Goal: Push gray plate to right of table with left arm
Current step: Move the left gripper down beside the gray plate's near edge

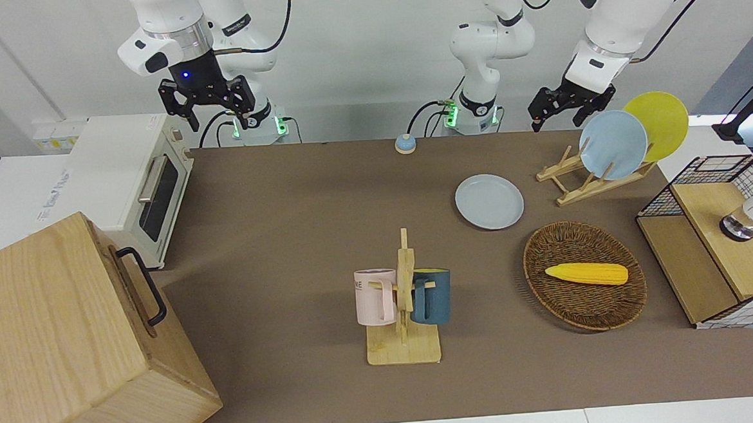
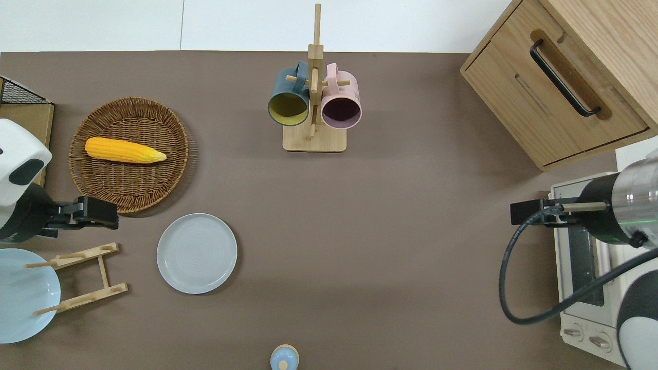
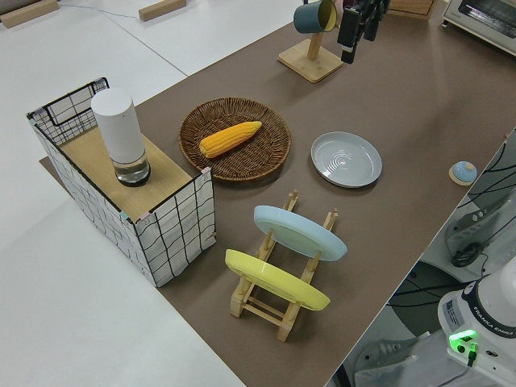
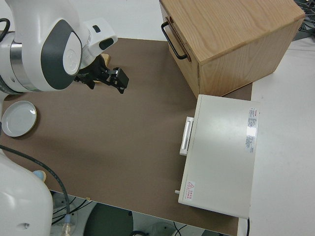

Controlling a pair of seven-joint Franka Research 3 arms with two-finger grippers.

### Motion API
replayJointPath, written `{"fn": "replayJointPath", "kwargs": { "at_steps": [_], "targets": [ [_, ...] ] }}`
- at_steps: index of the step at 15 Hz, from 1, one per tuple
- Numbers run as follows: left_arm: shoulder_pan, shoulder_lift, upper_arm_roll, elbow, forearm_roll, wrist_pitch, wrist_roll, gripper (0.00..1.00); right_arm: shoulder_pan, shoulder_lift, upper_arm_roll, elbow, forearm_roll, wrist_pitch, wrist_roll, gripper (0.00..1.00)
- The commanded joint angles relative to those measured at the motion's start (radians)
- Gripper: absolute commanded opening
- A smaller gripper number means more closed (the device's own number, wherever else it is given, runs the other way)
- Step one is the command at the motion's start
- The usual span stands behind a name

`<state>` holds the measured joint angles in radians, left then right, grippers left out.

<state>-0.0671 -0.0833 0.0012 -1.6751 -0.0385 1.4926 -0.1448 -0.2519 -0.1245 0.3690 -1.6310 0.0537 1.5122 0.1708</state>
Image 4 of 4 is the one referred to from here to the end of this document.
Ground white toaster oven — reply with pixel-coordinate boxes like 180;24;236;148
174;94;261;219

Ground light wooden drawer cabinet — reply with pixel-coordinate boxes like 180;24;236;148
158;0;306;98

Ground toaster oven door handle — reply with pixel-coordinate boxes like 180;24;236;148
179;117;194;156

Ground tangled dark cables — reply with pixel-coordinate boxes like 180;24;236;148
294;0;315;39

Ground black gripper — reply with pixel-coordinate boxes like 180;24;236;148
73;55;130;95

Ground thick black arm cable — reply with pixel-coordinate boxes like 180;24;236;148
0;145;73;236

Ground gray round plate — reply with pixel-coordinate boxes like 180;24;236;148
1;100;38;137

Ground brown table mat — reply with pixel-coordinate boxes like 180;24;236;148
0;30;254;236

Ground black cabinet drawer handle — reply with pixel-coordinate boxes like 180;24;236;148
161;21;189;60

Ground dark round stand base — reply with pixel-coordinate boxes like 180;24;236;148
82;203;134;236

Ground blue bell on wooden base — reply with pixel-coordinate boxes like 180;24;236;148
33;170;47;182

